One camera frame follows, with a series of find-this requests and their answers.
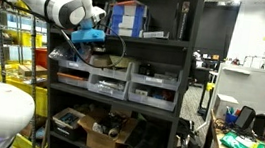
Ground black square speaker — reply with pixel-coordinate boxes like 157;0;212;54
251;111;265;138

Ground small cardboard box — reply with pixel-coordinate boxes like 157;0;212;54
91;54;113;70

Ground white partition panel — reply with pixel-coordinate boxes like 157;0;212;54
206;61;265;127

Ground metal wire rack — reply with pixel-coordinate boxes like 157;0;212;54
0;0;55;148

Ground blue and red item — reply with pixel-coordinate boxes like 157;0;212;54
152;88;176;102

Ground clear plastic storage bin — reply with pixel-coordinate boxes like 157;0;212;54
86;73;131;102
88;54;133;83
128;61;184;91
55;71;90;90
126;82;180;112

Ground tall black book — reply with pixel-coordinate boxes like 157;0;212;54
176;0;191;42

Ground small white box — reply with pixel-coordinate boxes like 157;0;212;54
134;87;150;97

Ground white cube box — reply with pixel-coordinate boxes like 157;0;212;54
212;92;241;122

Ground black tangled gear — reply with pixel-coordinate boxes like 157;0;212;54
98;112;129;140

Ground silver foil packets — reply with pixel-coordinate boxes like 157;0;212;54
94;79;126;96

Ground olive woven basket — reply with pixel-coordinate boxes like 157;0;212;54
107;54;135;71

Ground orange rod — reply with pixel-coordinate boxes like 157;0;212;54
57;72;89;82

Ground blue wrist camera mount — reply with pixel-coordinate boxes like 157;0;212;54
70;26;107;48

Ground blue pen cup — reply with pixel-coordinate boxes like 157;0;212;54
225;106;239;125

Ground white and black roll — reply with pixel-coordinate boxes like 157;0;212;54
108;127;121;139

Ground black bag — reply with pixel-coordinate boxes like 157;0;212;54
173;117;204;148

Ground left grey storage bin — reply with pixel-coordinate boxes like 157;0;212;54
56;49;92;73

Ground black plastic sheet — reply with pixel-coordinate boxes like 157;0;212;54
125;118;170;148

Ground clear plastic bag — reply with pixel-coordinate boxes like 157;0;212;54
48;38;97;66

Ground brown cardboard box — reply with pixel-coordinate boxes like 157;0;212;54
17;63;49;79

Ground flat white box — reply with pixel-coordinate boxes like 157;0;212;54
142;28;171;42

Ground large open cardboard box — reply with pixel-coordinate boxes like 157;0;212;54
75;106;140;148

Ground red plastic bin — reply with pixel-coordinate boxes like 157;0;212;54
33;47;50;69

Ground small black device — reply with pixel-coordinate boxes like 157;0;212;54
137;63;157;78

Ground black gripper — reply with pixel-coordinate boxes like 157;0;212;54
89;42;109;56

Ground black shelving unit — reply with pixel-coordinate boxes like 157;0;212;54
26;0;205;148

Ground blue and white box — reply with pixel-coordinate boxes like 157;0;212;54
109;25;145;39
110;13;146;32

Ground large yellow bin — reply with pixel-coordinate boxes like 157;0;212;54
1;76;52;119

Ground black tilted tablet stand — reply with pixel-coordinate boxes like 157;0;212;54
234;104;258;132

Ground row of dark books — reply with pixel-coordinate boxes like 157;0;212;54
100;0;114;32

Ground black open box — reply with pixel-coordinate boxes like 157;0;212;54
50;105;86;143

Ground yellow container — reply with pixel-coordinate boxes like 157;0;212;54
12;0;31;12

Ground blue filament spool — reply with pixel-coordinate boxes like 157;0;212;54
73;46;91;64

